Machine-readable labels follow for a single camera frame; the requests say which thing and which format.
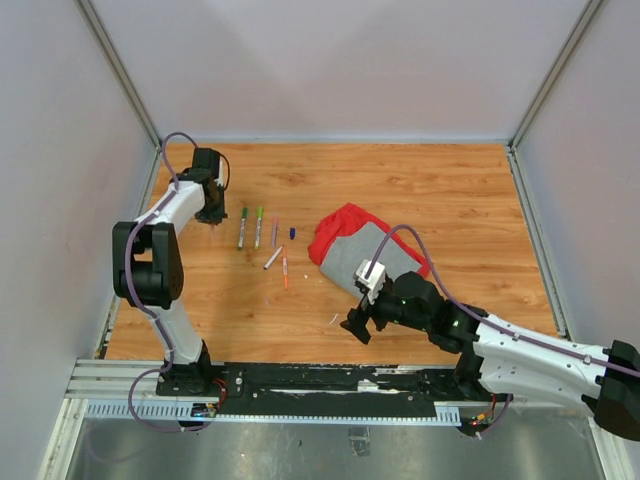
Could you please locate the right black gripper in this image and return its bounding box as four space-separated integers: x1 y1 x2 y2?
340 278 431 343

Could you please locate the orange white pen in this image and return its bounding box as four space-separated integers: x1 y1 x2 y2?
237 217 248 251

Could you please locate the white marker green end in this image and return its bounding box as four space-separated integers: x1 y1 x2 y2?
254 215 263 250

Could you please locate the purple pen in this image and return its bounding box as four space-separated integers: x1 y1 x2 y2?
270 213 279 249

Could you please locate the orange highlighter pen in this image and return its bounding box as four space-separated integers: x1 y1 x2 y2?
281 245 289 291

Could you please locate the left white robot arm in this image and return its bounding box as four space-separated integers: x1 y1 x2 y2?
112 147 228 396

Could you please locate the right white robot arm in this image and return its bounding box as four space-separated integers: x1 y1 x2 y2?
341 271 639 441

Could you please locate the red and grey cloth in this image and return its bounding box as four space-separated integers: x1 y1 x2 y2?
308 203 430 298

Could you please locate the white marker blue end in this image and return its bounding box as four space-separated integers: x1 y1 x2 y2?
263 245 284 270

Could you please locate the white slotted cable duct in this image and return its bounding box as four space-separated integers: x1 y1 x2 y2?
84 399 464 426

